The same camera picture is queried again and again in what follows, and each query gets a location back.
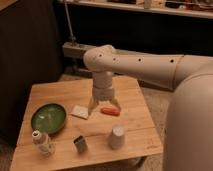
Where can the small metal box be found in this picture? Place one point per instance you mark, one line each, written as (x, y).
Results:
(80, 144)

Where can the wooden wall shelf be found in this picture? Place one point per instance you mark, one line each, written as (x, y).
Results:
(136, 8)

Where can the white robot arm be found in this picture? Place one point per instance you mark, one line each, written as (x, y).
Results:
(188, 142)

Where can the green ceramic bowl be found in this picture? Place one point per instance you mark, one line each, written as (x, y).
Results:
(49, 118)

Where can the wooden table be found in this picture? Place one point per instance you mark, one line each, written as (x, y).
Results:
(141, 137)

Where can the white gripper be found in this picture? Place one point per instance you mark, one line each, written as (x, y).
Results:
(102, 90)

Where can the metal pole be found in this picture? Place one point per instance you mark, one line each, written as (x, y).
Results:
(71, 37)

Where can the white flat eraser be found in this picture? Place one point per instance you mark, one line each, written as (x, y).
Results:
(80, 111)

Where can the orange carrot toy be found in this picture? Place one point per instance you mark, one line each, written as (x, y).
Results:
(110, 111)

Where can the low wooden bench shelf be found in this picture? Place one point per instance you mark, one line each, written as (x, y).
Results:
(77, 51)

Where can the white small bottle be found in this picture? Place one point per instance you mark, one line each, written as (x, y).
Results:
(43, 143)

